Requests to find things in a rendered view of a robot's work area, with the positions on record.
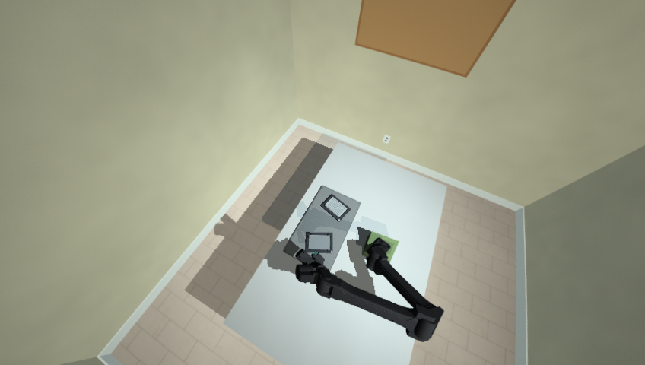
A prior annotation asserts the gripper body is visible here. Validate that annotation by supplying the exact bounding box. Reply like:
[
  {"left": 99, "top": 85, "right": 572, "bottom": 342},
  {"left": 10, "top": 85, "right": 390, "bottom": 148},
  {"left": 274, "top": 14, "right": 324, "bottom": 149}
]
[{"left": 313, "top": 253, "right": 325, "bottom": 265}]

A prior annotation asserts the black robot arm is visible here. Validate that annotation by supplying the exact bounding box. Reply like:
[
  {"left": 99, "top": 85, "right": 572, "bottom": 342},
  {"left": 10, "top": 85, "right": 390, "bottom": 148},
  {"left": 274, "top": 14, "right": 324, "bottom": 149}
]
[{"left": 295, "top": 238, "right": 444, "bottom": 342}]

